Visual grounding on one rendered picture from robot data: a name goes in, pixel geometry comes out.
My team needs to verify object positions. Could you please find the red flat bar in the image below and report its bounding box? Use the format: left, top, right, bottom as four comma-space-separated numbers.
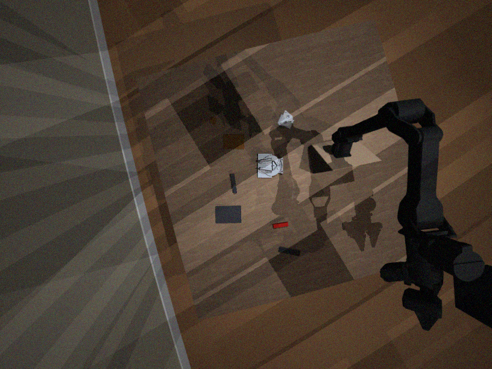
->
273, 222, 289, 229

